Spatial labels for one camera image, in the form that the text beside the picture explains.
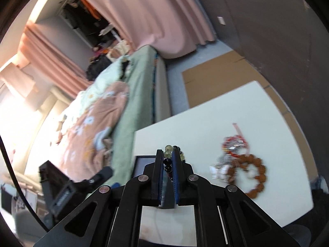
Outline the bed with green sheet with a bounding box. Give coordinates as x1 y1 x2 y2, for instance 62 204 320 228
109 44 172 187

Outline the open wardrobe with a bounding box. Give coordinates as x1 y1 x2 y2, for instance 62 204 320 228
60 0 122 48

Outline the pink curtain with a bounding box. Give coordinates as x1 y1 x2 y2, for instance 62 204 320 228
64 0 217 60

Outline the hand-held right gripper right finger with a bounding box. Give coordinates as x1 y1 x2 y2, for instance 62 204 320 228
172 148 300 247

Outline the red and silver bracelet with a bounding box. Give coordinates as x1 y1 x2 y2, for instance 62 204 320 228
221 136 248 160

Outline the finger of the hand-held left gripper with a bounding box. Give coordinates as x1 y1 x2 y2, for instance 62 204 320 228
74 167 114 194

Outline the black cable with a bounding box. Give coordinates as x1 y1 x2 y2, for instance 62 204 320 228
0 133 50 232

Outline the brown wooden bead bracelet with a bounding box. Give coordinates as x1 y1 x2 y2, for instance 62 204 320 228
227 154 267 196

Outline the yellow and black bead bracelet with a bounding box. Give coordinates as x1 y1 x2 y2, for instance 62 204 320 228
164 145 186 179

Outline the brown cardboard sheet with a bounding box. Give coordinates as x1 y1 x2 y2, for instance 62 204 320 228
181 50 317 182

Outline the floral pink quilt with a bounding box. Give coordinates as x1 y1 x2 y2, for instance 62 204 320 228
54 56 131 182

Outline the peach curtain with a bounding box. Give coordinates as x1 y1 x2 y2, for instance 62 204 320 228
20 21 91 94

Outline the pink ribbon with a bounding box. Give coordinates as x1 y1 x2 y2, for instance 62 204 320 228
232 123 244 141

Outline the dark cloth heap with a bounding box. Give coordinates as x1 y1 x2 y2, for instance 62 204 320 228
86 55 111 82

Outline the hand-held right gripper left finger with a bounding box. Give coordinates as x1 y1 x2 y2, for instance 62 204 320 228
33 149 165 247

